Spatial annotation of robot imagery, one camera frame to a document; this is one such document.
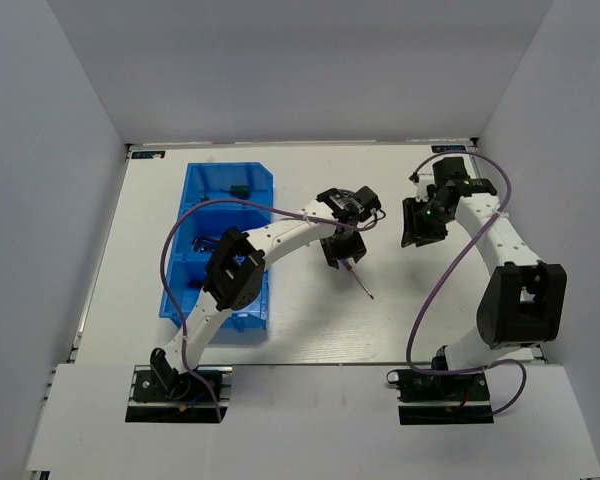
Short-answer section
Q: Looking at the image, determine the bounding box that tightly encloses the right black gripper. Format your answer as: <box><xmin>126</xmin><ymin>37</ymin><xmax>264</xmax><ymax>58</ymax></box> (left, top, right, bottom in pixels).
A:
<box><xmin>401</xmin><ymin>196</ymin><xmax>453</xmax><ymax>248</ymax></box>

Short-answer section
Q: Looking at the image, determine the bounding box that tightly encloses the purple handled precision screwdriver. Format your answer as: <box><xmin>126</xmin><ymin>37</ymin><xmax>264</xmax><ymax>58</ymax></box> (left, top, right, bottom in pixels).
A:
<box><xmin>340</xmin><ymin>259</ymin><xmax>375</xmax><ymax>300</ymax></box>

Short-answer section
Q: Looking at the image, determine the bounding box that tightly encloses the large brown hex key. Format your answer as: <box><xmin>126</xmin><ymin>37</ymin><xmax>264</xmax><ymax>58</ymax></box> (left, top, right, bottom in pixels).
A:
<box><xmin>190</xmin><ymin>235</ymin><xmax>219</xmax><ymax>253</ymax></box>

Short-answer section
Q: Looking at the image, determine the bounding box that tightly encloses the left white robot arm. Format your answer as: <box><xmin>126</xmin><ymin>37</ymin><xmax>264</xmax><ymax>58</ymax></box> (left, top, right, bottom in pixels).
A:
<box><xmin>150</xmin><ymin>186</ymin><xmax>382</xmax><ymax>399</ymax></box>

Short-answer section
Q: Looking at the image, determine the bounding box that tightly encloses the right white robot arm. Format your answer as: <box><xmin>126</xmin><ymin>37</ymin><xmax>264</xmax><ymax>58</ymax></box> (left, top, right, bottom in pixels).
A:
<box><xmin>401</xmin><ymin>152</ymin><xmax>567</xmax><ymax>399</ymax></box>

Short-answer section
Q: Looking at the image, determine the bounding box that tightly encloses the right corner label sticker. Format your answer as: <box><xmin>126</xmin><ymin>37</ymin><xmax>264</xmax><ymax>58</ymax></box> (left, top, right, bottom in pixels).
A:
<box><xmin>431</xmin><ymin>144</ymin><xmax>467</xmax><ymax>154</ymax></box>

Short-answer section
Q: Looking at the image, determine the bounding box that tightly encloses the corner label sticker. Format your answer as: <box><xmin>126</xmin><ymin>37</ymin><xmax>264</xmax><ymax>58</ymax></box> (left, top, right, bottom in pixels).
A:
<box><xmin>131</xmin><ymin>150</ymin><xmax>166</xmax><ymax>159</ymax></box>
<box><xmin>431</xmin><ymin>144</ymin><xmax>467</xmax><ymax>154</ymax></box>

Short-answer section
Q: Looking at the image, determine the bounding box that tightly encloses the blue three-compartment plastic bin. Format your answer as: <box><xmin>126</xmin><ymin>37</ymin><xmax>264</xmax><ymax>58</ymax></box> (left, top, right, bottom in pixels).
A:
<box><xmin>158</xmin><ymin>160</ymin><xmax>276</xmax><ymax>346</ymax></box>

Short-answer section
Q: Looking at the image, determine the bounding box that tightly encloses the left corner label sticker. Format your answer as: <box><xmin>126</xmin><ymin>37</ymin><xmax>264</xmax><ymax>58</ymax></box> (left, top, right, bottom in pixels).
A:
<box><xmin>131</xmin><ymin>150</ymin><xmax>166</xmax><ymax>159</ymax></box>

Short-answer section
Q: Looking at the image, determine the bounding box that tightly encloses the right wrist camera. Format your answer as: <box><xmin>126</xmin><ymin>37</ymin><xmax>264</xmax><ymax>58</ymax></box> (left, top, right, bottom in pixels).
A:
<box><xmin>409</xmin><ymin>172</ymin><xmax>436</xmax><ymax>202</ymax></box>

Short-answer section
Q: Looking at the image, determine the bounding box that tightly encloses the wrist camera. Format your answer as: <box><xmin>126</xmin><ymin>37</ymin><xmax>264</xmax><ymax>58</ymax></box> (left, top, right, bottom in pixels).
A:
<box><xmin>352</xmin><ymin>186</ymin><xmax>382</xmax><ymax>222</ymax></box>
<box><xmin>409</xmin><ymin>172</ymin><xmax>436</xmax><ymax>202</ymax></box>

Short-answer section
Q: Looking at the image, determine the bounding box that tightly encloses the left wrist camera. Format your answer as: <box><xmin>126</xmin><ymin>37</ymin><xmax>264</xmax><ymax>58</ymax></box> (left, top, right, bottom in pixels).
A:
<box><xmin>352</xmin><ymin>186</ymin><xmax>382</xmax><ymax>222</ymax></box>

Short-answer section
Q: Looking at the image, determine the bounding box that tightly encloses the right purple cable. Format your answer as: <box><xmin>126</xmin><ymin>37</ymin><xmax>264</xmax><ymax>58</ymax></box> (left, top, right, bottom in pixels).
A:
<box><xmin>403</xmin><ymin>152</ymin><xmax>529</xmax><ymax>415</ymax></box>

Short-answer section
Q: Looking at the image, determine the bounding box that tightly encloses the purple cable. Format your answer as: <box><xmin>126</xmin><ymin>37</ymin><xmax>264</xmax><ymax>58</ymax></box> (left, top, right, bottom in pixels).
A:
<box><xmin>159</xmin><ymin>197</ymin><xmax>381</xmax><ymax>424</ymax></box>
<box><xmin>403</xmin><ymin>152</ymin><xmax>529</xmax><ymax>415</ymax></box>

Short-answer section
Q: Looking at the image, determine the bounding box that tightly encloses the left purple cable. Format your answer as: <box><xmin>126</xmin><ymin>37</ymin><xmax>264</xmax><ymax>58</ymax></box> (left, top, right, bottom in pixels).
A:
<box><xmin>159</xmin><ymin>197</ymin><xmax>381</xmax><ymax>424</ymax></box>

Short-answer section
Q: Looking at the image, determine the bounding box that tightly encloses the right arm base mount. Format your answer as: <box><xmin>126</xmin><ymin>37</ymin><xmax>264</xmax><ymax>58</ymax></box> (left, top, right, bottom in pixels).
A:
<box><xmin>386</xmin><ymin>369</ymin><xmax>494</xmax><ymax>426</ymax></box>

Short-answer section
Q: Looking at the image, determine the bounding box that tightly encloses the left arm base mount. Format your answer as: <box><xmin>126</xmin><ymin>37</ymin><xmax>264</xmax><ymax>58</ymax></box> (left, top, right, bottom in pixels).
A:
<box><xmin>125</xmin><ymin>367</ymin><xmax>231</xmax><ymax>424</ymax></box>

